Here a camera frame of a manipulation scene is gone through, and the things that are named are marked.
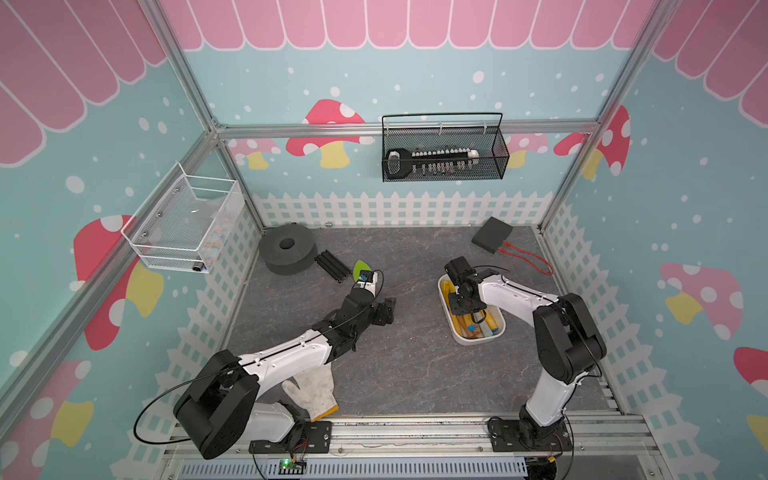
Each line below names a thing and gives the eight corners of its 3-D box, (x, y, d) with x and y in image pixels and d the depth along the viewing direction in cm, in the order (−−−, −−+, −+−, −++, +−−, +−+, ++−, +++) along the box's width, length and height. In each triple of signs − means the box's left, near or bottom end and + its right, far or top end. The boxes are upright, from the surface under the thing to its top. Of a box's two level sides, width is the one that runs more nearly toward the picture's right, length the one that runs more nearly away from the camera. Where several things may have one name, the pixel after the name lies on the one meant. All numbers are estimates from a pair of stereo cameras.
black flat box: (470, 241, 119) (471, 237, 117) (489, 220, 127) (490, 215, 125) (494, 254, 115) (495, 250, 113) (512, 231, 123) (514, 226, 121)
